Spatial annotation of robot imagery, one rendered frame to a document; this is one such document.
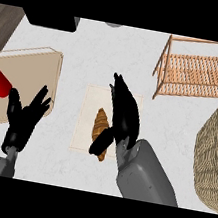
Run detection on cream placemat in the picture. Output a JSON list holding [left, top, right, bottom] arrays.
[[68, 82, 145, 163]]

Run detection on wicker basket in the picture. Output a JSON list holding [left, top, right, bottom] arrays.
[[183, 93, 218, 213]]

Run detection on wooden tiered shelf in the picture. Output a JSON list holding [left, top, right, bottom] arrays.
[[147, 32, 218, 112]]

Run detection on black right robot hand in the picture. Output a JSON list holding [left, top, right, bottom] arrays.
[[88, 69, 150, 163]]

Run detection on brown croissant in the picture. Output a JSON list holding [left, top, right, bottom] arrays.
[[87, 106, 115, 163]]

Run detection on black appliance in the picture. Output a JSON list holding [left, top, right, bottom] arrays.
[[19, 8, 81, 34]]

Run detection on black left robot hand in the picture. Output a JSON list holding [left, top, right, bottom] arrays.
[[0, 79, 55, 162]]

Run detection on pale wooden cutting board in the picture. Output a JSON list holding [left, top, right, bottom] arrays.
[[0, 38, 66, 141]]

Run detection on small grey object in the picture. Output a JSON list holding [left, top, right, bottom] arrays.
[[103, 22, 124, 30]]

